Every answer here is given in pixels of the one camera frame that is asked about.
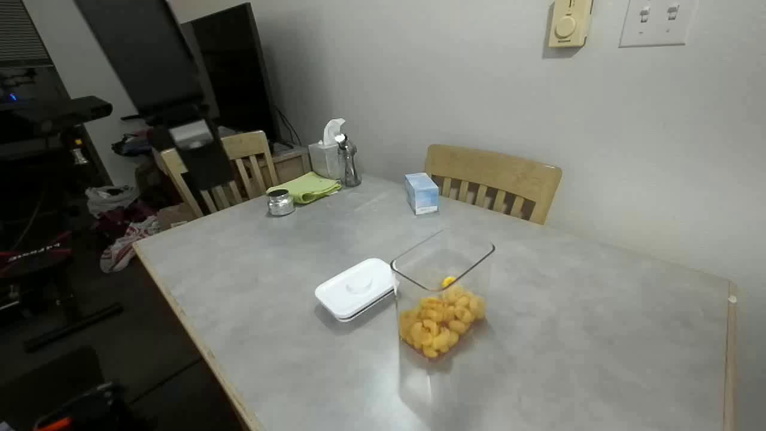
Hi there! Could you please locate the clear plastic food container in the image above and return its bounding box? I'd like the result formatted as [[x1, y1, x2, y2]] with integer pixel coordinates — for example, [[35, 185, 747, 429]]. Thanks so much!
[[387, 228, 497, 367]]

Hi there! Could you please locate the small light blue box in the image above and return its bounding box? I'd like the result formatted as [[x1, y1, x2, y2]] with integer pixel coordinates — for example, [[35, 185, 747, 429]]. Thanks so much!
[[401, 170, 443, 219]]

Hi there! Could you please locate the green folded cloth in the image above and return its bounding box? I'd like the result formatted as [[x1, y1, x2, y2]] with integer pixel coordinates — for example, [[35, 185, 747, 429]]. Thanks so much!
[[265, 170, 345, 209]]

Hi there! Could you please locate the grey tissue box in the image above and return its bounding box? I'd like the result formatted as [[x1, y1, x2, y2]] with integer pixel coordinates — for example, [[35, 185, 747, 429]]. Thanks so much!
[[307, 117, 350, 180]]

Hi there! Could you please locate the round silver metal tin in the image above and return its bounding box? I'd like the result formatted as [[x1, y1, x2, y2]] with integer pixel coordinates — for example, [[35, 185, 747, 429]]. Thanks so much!
[[263, 186, 296, 220]]

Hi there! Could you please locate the small wooden cabinet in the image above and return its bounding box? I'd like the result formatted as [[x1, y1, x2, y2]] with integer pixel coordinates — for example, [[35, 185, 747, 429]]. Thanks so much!
[[271, 142, 313, 185]]

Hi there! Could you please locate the light wooden slat-back chair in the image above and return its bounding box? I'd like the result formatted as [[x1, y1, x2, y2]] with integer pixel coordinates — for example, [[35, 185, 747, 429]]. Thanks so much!
[[153, 130, 280, 220], [420, 142, 565, 228]]

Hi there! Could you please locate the yellow toy object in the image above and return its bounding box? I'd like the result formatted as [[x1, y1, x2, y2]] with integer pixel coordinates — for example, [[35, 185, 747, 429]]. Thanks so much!
[[397, 275, 488, 361]]

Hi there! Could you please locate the black cloth item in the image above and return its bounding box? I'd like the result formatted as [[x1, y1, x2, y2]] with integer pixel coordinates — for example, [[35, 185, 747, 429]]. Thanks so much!
[[178, 143, 238, 197]]

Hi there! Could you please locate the small grey box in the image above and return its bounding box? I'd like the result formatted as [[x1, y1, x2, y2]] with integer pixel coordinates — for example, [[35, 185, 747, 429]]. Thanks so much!
[[168, 117, 214, 154]]

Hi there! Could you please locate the red white clothes pile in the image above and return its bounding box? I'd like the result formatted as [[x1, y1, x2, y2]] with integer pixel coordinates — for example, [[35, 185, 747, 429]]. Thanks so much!
[[84, 185, 198, 275]]

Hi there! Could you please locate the large black panel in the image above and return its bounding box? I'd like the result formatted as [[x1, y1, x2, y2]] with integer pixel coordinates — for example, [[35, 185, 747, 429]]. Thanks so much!
[[74, 0, 208, 119]]

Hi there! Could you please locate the black exercise machine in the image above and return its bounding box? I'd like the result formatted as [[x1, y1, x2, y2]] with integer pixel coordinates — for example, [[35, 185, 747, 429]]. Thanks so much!
[[0, 57, 126, 355]]

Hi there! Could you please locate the black orange floor item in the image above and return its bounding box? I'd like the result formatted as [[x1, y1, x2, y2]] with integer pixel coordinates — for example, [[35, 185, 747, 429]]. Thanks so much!
[[30, 381, 131, 431]]

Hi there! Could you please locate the white light switch plate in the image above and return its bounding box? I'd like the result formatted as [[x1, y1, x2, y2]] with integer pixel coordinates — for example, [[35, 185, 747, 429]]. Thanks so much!
[[617, 0, 699, 47]]

